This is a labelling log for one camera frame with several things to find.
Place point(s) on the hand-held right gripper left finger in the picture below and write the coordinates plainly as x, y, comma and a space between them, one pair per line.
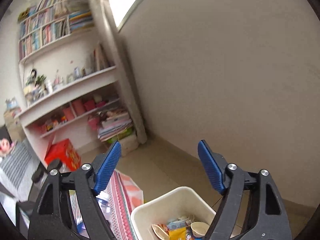
107, 170

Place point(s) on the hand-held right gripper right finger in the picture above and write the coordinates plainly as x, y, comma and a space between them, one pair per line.
212, 172

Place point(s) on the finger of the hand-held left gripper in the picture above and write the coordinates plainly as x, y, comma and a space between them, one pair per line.
53, 165

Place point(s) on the white waste bin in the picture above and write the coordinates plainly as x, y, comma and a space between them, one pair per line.
170, 197

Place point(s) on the yellow wrapper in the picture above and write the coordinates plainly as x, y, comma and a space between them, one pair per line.
178, 234

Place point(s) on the red cardboard box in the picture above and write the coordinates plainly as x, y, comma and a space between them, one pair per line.
62, 152

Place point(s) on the grey sofa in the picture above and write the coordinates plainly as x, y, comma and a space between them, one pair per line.
37, 177

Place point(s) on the small clear plastic bottle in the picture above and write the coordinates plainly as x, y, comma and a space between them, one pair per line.
103, 202

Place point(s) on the white bag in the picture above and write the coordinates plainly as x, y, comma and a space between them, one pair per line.
128, 144

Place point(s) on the patterned pink tablecloth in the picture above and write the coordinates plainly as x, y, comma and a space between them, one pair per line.
122, 205

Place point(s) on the green package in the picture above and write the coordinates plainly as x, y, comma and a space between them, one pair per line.
125, 133

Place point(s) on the stack of papers and folders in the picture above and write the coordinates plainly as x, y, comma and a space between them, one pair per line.
115, 126

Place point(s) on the hanging pink basket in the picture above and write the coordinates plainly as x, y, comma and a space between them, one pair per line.
93, 123

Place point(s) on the pink plush toy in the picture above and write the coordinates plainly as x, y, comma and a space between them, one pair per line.
5, 146

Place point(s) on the pink cylinder container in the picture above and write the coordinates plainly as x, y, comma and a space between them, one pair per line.
78, 107
68, 113

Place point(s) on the stack of books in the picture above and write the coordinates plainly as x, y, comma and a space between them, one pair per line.
15, 127

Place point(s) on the beige paper cup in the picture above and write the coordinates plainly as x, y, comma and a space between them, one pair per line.
200, 228

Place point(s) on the low pink basket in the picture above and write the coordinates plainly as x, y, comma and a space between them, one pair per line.
89, 105

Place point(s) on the light blue tissue box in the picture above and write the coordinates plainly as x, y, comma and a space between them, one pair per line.
12, 103

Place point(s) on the white bottle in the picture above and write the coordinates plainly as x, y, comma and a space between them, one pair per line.
49, 87

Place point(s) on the small potted plant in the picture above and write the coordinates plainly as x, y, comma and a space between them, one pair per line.
41, 81

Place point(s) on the white bookshelf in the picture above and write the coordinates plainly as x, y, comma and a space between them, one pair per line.
75, 83

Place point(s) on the beige curtain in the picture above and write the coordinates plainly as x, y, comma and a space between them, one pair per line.
125, 80

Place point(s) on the black-haired doll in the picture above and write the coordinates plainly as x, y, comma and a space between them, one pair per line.
32, 73

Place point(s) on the upright books and folders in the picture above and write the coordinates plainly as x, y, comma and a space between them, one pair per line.
100, 57

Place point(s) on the rows of shelf books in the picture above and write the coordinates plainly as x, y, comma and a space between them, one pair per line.
50, 30

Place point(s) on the window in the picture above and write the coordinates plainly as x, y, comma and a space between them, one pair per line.
120, 0

